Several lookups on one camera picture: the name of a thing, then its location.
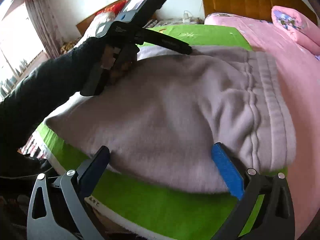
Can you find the lilac sweatpants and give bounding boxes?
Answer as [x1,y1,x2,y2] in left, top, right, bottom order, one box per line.
[45,46,296,193]

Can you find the black sleeved left forearm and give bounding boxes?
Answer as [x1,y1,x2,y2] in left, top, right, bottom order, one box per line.
[1,46,90,177]

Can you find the left hand black glove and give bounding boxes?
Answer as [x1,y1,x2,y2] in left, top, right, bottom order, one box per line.
[70,37,139,96]

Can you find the red pillow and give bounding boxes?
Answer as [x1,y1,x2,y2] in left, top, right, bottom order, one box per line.
[95,0,129,16]

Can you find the cluttered nightstand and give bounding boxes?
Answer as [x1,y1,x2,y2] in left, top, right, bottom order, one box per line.
[145,10,204,28]

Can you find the yellow plush toy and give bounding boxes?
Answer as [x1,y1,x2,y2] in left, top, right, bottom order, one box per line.
[60,38,81,55]

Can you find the red plaid cloth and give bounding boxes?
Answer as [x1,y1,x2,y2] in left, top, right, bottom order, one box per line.
[18,133,46,159]

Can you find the green bed sheet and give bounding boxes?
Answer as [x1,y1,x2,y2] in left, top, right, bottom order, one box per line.
[36,24,288,240]

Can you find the pink floral curtain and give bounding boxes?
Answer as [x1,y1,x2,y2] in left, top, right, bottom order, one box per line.
[24,0,63,59]

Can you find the pink bed sheet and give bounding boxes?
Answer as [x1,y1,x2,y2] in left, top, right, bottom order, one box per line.
[204,14,319,239]

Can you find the rolled pink quilt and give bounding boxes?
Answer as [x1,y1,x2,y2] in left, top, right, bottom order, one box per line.
[271,5,319,56]

